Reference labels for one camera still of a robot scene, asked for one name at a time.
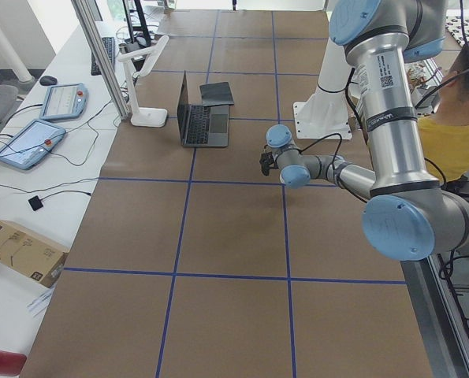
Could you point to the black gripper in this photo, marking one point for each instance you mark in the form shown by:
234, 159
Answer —
266, 161

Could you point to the grey laptop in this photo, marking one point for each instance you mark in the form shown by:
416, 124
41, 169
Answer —
201, 126

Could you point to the black mouse pad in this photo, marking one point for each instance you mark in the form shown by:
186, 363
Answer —
216, 94

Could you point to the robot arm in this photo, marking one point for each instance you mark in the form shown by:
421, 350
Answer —
408, 216

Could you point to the black computer mouse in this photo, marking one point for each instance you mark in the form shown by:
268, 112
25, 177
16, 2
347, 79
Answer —
48, 81

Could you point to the brown paper table cover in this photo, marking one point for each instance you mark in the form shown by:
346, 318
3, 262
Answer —
191, 263

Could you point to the person in yellow shirt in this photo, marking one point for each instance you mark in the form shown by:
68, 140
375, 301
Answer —
444, 135

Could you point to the blue teach pendant far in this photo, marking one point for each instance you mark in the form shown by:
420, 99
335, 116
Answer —
64, 102

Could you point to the blue teach pendant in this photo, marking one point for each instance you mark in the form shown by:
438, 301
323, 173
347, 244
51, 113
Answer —
64, 102
31, 144

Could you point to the small black square device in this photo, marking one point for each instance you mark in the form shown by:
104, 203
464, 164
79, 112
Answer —
36, 203

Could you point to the blue teach pendant near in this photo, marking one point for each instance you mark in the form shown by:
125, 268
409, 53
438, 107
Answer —
31, 144

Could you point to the cardboard box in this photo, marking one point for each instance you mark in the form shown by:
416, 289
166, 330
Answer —
31, 254

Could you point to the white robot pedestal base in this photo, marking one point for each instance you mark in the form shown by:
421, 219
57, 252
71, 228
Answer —
325, 113

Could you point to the aluminium frame post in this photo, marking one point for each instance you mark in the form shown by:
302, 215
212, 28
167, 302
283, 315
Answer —
87, 22

